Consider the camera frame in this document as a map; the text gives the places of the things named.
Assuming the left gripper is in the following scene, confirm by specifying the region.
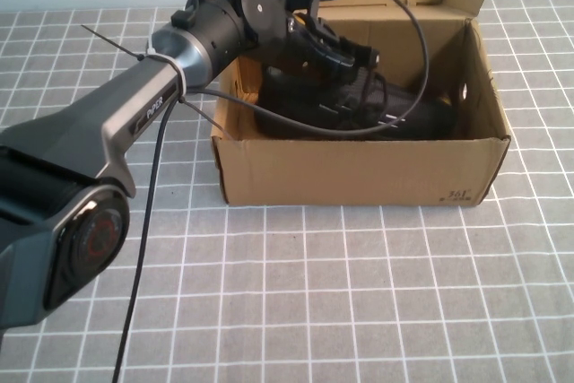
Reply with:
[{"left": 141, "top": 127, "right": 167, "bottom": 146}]
[{"left": 249, "top": 14, "right": 381, "bottom": 83}]

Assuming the black knit sneaker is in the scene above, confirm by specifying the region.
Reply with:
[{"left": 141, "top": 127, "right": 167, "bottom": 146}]
[{"left": 254, "top": 64, "right": 458, "bottom": 140}]

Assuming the brown cardboard shoe box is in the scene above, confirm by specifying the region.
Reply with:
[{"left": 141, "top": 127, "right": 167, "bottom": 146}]
[{"left": 210, "top": 0, "right": 512, "bottom": 208}]

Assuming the grey white checked tablecloth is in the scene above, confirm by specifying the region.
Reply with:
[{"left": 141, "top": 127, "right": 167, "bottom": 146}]
[{"left": 0, "top": 0, "right": 574, "bottom": 383}]

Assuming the thin black cable tie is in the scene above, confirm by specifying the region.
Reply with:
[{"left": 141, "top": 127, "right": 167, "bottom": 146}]
[
  {"left": 178, "top": 99, "right": 235, "bottom": 143},
  {"left": 81, "top": 24, "right": 147, "bottom": 62}
]

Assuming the white cable tie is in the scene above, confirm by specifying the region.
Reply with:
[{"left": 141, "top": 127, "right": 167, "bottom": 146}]
[{"left": 135, "top": 43, "right": 190, "bottom": 107}]

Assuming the black left camera cable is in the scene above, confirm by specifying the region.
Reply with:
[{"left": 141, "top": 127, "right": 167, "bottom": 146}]
[{"left": 112, "top": 0, "right": 434, "bottom": 383}]

